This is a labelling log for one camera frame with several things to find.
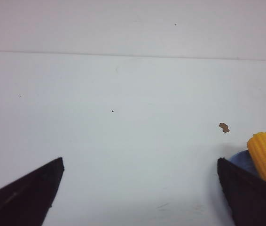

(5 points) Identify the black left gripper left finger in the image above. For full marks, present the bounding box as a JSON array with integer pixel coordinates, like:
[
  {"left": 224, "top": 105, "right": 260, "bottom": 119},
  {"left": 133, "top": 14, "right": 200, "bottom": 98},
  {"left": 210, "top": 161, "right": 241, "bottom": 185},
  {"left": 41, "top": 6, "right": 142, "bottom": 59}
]
[{"left": 0, "top": 157, "right": 64, "bottom": 226}]

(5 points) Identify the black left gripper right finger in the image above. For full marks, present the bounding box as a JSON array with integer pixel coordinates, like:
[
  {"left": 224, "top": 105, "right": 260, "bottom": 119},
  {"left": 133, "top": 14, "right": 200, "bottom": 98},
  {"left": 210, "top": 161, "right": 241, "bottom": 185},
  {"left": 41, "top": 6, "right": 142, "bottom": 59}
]
[{"left": 217, "top": 158, "right": 266, "bottom": 226}]

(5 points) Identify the blue round plate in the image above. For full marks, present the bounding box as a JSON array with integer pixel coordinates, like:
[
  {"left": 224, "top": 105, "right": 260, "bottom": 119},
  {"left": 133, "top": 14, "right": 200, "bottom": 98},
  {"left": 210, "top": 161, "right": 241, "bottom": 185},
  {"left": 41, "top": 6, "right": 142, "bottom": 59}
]
[{"left": 229, "top": 150, "right": 259, "bottom": 177}]

